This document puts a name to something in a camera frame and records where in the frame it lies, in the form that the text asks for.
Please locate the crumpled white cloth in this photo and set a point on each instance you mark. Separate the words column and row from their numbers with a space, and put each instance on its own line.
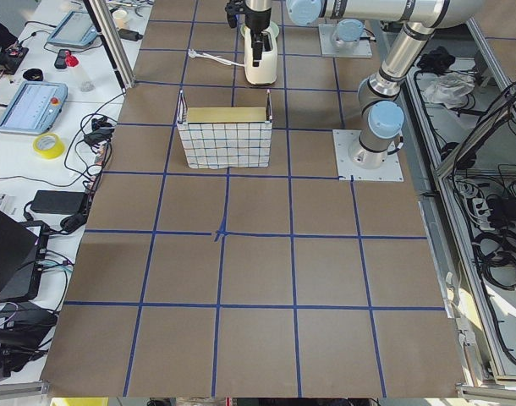
column 450, row 89

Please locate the aluminium frame post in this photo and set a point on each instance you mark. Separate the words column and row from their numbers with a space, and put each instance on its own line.
column 105, row 27

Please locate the black laptop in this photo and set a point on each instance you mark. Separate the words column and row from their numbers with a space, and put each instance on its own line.
column 22, row 249

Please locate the white toaster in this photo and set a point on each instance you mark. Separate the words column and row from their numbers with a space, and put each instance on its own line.
column 266, row 72

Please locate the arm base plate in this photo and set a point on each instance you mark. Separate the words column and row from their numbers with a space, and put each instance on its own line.
column 355, row 163
column 344, row 39

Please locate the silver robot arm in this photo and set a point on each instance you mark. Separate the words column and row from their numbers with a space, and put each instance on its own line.
column 382, row 118
column 341, row 39

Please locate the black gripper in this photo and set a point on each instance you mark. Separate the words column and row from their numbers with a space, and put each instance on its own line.
column 256, row 22

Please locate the blue teach pendant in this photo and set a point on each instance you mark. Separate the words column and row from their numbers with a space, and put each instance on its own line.
column 34, row 108
column 75, row 30

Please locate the black tape roll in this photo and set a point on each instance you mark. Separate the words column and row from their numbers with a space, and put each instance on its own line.
column 33, row 75

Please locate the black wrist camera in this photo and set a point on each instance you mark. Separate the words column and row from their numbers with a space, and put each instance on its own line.
column 233, row 9

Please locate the checkered fabric basket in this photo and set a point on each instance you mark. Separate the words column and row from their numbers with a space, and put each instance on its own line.
column 223, row 137

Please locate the green plate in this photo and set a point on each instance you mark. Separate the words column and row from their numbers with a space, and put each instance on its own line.
column 273, row 26

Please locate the blue teach pendant far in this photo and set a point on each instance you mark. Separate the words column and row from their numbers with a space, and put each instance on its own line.
column 75, row 30

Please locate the red cap squeeze bottle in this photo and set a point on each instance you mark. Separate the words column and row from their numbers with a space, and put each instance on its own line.
column 82, row 79

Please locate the yellow tape roll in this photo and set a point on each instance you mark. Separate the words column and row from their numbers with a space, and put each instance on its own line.
column 48, row 146

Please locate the black phone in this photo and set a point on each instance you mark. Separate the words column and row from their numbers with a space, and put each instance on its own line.
column 60, row 62

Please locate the paper cup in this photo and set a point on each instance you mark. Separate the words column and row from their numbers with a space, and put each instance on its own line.
column 121, row 19

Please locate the black power adapter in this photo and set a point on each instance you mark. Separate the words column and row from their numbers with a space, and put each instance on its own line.
column 58, row 202

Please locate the blue teach pendant near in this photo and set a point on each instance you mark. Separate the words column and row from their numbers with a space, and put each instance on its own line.
column 34, row 108

